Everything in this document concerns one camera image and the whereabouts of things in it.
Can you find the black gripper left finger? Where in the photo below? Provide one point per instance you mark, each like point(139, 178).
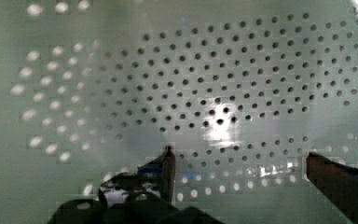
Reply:
point(156, 176)

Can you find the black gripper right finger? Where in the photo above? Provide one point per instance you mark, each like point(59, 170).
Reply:
point(337, 182)

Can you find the green plastic strainer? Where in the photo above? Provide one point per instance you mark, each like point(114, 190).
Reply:
point(243, 91)

